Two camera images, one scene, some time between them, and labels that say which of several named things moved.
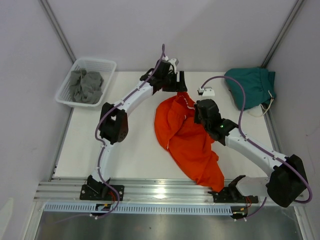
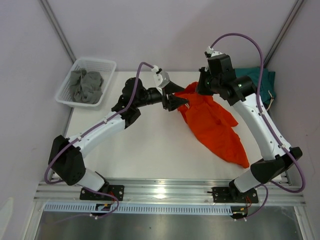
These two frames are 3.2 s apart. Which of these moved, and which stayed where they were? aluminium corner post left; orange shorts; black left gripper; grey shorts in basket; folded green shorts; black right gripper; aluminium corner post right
Moved: black left gripper; black right gripper; orange shorts
Stayed: folded green shorts; grey shorts in basket; aluminium corner post right; aluminium corner post left
